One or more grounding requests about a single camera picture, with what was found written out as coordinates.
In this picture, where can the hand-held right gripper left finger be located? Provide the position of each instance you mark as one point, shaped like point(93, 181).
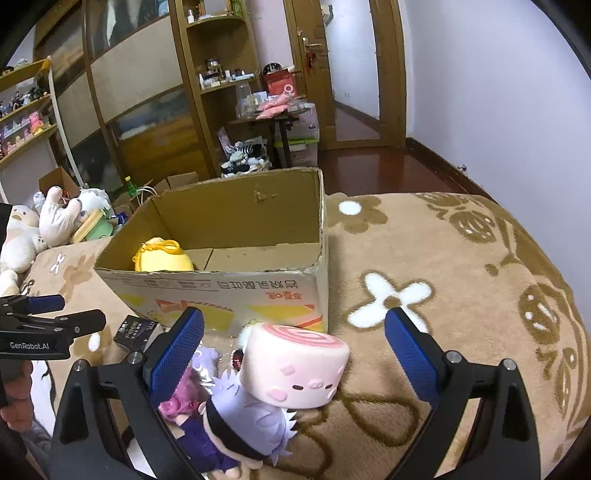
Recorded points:
point(178, 350)

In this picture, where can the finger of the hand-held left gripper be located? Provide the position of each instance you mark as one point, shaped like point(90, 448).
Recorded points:
point(44, 303)
point(78, 321)

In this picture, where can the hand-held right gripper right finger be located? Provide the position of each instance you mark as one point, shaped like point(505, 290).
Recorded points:
point(411, 360)

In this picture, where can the pink swirl cake roll plush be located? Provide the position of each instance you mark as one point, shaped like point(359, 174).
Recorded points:
point(295, 369)

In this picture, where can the person's left hand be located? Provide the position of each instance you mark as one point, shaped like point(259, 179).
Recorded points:
point(16, 397)

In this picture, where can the lavender plush in wrapper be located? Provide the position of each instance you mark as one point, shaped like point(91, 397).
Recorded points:
point(205, 362)

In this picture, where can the small black box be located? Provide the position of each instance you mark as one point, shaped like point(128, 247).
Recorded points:
point(136, 332)

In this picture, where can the pink-haired plush doll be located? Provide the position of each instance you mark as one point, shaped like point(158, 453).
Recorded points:
point(182, 397)

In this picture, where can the white duck plush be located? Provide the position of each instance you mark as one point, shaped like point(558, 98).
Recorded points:
point(21, 240)

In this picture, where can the white plush with pink paws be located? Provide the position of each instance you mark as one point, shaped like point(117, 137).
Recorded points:
point(57, 221)

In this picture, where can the white-haired plush doll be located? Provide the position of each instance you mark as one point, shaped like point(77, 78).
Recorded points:
point(240, 410)

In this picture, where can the green and yellow plush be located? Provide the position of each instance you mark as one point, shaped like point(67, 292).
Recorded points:
point(94, 228)

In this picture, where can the yellow plush toy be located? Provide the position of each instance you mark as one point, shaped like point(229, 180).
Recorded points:
point(161, 258)

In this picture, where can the white plush with blue eyes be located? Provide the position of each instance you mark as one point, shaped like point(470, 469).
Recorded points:
point(94, 203)

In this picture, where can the small open cardboard box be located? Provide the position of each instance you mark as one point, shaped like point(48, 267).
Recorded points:
point(57, 182)

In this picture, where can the green bottle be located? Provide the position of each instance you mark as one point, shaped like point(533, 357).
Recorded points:
point(130, 187)

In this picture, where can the flat brown cardboard box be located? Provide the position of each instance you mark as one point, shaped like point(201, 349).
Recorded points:
point(178, 182)

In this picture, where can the pile of striped plush toys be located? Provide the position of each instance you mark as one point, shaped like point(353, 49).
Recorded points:
point(244, 157)

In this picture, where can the small dark table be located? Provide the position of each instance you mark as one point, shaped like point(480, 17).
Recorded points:
point(277, 122)

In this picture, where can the clear plastic storage bin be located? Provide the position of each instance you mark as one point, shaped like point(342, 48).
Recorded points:
point(302, 134)

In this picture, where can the wooden wardrobe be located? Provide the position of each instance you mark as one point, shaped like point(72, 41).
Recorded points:
point(134, 69)

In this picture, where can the clear plastic jar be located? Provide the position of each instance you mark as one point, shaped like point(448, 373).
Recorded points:
point(244, 101)

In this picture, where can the pink packets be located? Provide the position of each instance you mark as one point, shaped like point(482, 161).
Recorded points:
point(274, 107)

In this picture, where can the red box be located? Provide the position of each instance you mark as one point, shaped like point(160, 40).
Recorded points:
point(282, 85)

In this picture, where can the wooden open shelf unit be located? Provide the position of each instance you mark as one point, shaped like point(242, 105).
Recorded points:
point(221, 50)

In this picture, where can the wooden door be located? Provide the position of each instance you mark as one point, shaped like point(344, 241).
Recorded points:
point(314, 69)

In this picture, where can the wall shelf with figurines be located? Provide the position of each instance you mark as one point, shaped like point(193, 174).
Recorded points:
point(27, 115)

